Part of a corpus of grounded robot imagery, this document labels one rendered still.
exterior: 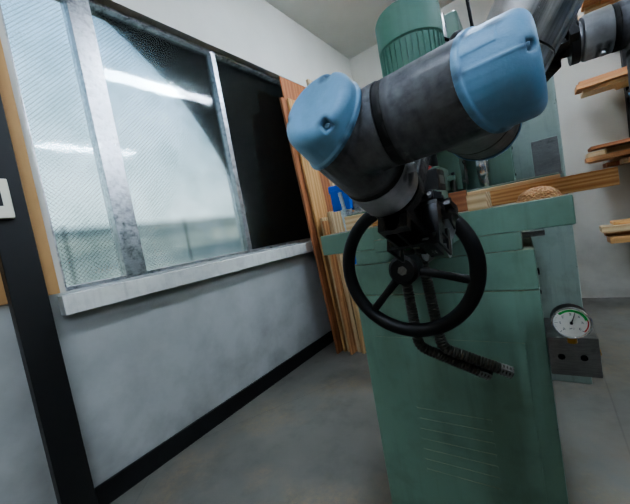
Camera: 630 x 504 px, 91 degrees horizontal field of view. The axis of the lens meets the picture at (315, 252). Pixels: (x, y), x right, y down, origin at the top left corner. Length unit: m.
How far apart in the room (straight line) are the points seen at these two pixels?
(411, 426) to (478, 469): 0.18
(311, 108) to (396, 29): 0.75
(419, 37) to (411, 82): 0.74
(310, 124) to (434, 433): 0.89
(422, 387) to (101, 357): 1.24
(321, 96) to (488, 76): 0.12
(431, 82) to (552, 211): 0.57
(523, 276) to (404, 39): 0.66
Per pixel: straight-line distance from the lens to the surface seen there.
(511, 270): 0.81
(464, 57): 0.26
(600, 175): 0.96
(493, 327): 0.85
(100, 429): 1.66
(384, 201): 0.34
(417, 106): 0.26
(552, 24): 0.41
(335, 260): 2.23
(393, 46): 1.01
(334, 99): 0.27
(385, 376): 0.98
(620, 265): 3.32
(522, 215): 0.79
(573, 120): 3.27
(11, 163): 1.50
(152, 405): 1.73
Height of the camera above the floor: 0.92
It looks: 4 degrees down
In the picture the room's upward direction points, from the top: 10 degrees counter-clockwise
